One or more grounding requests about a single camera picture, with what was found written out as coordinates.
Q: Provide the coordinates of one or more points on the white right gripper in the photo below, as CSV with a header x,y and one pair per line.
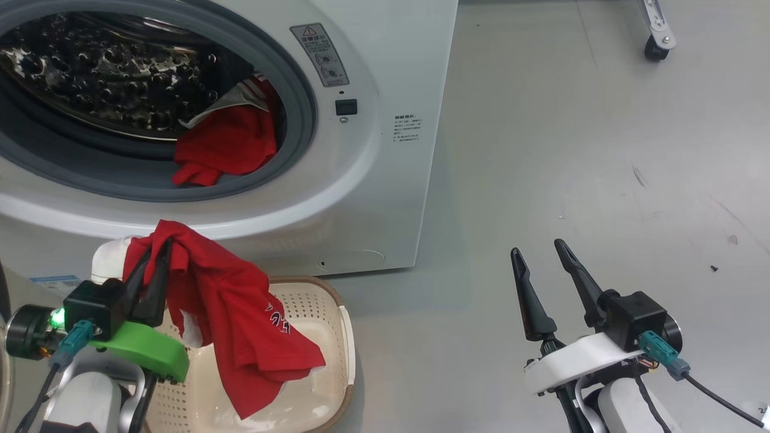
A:
x,y
577,361

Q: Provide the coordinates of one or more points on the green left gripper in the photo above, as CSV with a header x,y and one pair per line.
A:
x,y
150,352

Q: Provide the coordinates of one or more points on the red jersey white lettering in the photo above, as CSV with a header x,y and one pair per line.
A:
x,y
240,313

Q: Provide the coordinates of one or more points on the red jersey striped trim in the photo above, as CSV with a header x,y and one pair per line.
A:
x,y
228,144

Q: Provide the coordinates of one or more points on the cream perforated laundry basket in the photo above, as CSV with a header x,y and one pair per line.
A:
x,y
319,313

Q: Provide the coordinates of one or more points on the white front-load washing machine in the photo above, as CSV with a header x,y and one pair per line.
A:
x,y
373,198

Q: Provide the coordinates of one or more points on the blue energy label sticker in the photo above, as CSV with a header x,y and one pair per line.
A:
x,y
54,285

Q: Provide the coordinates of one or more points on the printed text notice sticker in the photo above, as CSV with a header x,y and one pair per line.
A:
x,y
408,128

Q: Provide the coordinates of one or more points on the grey caster stand leg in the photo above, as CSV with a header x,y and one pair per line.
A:
x,y
659,36

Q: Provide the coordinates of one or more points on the grey warning sticker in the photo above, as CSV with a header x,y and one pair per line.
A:
x,y
320,54

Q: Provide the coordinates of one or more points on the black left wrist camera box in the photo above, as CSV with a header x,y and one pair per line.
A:
x,y
96,307

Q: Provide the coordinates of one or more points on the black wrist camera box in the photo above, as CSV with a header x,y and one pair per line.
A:
x,y
634,319
96,307

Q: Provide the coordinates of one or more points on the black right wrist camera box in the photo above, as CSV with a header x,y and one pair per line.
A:
x,y
634,319

